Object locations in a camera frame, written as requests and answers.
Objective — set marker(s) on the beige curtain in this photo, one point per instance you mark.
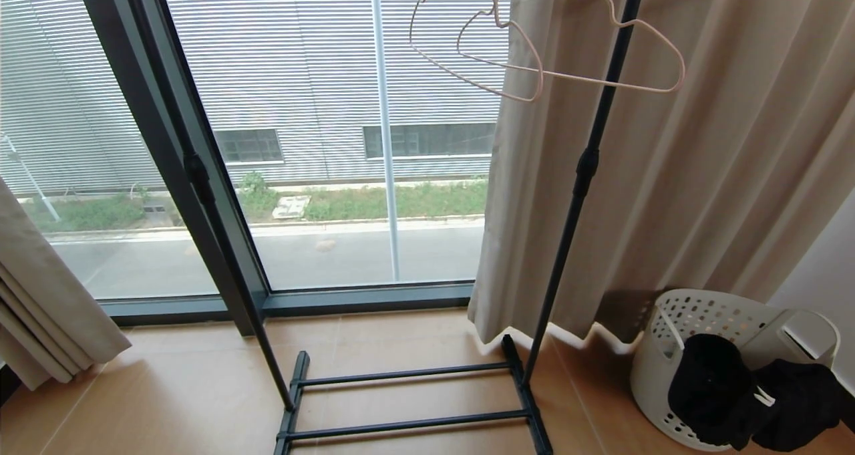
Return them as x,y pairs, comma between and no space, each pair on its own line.
701,141
40,294

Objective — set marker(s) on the black clothes rack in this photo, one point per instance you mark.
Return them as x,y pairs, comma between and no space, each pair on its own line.
588,164

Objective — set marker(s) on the white laundry basket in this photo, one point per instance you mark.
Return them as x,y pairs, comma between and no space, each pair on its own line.
708,311

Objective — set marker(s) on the heap of clothes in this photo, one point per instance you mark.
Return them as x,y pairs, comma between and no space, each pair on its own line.
708,388

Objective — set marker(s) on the window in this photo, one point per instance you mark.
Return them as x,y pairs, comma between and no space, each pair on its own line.
300,107

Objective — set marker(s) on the pink clothes hanger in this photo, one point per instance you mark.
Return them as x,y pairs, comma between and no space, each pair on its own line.
541,74
601,81

